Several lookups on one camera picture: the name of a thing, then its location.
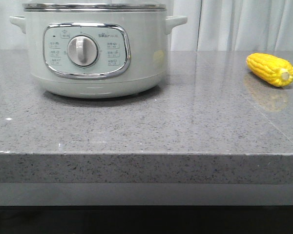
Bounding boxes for yellow corn cob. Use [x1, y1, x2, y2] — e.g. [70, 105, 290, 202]
[246, 53, 293, 87]

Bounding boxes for glass pot lid steel rim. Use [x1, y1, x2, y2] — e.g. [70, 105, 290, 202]
[22, 0, 167, 12]

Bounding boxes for pale green electric cooking pot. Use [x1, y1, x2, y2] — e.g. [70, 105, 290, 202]
[10, 11, 188, 98]

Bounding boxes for white curtain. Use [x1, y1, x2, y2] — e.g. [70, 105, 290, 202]
[0, 0, 293, 52]

